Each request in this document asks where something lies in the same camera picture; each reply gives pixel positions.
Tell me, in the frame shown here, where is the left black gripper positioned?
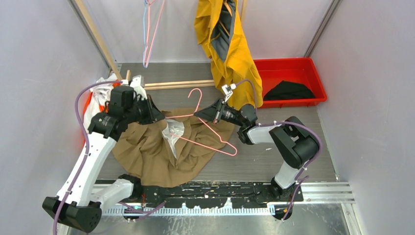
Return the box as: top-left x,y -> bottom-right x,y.
124,94 -> 165,125

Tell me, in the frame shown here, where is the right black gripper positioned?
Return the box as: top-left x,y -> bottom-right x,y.
194,98 -> 245,127

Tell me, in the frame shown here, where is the yellow pleated skirt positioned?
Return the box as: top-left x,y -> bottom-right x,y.
194,0 -> 263,110

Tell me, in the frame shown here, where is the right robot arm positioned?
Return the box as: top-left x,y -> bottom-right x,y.
194,99 -> 321,201

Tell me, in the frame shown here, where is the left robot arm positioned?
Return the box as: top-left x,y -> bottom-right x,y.
42,84 -> 165,235

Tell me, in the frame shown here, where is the orange cloth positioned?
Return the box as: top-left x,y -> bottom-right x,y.
82,78 -> 120,116

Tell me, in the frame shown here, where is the white cloth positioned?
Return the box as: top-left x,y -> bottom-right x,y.
83,83 -> 119,130

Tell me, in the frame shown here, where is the black garment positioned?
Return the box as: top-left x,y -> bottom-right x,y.
263,81 -> 316,101

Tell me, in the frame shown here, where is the red plastic bin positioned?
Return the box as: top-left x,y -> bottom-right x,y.
254,58 -> 327,109

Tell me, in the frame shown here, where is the wooden clothes rack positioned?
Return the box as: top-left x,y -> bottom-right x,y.
70,0 -> 246,91

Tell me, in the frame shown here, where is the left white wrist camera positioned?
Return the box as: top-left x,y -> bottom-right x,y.
121,75 -> 147,99

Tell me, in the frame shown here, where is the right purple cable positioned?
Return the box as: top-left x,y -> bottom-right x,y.
230,79 -> 324,222

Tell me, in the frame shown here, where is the purple cable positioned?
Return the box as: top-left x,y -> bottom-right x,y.
51,80 -> 166,235
230,79 -> 324,222

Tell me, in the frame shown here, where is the blue wire hanger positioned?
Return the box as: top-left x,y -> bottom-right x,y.
142,0 -> 154,69

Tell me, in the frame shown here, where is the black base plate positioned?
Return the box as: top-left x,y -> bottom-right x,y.
122,181 -> 303,209

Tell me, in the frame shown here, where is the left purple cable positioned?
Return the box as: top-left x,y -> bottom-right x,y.
51,80 -> 166,235

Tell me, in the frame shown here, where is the aluminium rail frame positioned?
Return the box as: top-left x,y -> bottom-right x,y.
101,181 -> 361,235

